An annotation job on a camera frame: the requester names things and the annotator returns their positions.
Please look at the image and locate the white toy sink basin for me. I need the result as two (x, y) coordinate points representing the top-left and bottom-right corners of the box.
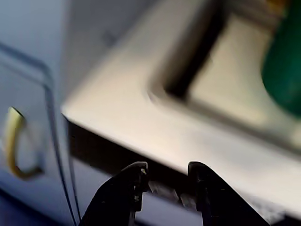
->
(147, 0), (301, 154)

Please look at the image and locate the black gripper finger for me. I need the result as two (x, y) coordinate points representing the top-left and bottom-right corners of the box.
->
(187, 161), (270, 226)
(81, 161), (150, 226)

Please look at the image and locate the blue shopping list cabinet door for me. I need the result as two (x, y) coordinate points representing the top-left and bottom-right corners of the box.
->
(0, 43), (80, 226)

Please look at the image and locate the dark green toy item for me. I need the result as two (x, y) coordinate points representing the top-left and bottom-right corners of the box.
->
(260, 0), (301, 119)

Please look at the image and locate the gold cabinet door handle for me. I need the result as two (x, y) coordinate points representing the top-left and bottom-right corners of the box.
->
(5, 106), (44, 180)

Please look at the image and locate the light blue toy kitchen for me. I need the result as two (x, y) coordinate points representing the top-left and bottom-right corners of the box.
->
(0, 0), (301, 226)

